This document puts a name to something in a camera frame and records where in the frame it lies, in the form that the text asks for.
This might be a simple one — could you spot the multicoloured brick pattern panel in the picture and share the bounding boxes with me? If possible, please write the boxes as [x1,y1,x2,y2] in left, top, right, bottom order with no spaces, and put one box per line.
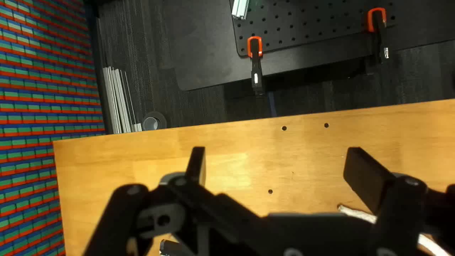
[0,0,107,256]

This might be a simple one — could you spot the orange black bar clamp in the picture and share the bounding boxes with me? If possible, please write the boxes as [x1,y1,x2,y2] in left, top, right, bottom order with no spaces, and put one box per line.
[367,5,392,61]
[247,34,266,97]

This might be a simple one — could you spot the short white aluminium profile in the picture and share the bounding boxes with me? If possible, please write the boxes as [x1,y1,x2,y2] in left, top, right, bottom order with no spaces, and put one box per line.
[231,0,251,20]

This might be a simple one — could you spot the round grey foot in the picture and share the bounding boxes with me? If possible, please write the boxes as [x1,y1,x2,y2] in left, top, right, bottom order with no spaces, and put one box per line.
[141,111,168,132]

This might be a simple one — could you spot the silver aluminium extrusion bars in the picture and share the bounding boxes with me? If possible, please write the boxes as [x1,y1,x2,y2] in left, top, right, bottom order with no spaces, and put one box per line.
[102,65,144,133]

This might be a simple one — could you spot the black perforated board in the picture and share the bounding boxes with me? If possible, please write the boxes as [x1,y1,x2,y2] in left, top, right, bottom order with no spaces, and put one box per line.
[231,0,400,60]

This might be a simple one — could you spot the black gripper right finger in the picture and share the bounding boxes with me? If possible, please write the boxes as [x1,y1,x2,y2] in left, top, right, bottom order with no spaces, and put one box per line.
[343,146,455,256]

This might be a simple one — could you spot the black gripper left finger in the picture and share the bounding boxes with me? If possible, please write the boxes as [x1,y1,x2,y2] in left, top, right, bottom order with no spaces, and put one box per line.
[83,145,269,256]

